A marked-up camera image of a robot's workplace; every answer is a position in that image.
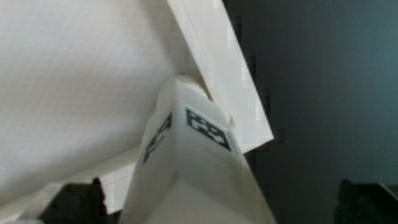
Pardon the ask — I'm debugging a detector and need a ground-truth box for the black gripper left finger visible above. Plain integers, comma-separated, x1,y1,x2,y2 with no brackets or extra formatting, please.
38,178,120,224

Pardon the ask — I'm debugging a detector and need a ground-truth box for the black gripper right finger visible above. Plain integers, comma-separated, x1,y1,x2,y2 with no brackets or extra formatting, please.
333,179,398,224

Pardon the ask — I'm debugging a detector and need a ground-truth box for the white desk leg with tag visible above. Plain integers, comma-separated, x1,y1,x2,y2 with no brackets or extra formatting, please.
118,76,277,224

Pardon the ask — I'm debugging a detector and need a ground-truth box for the white desk top tray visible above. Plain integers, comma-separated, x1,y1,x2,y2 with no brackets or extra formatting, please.
0,0,271,224

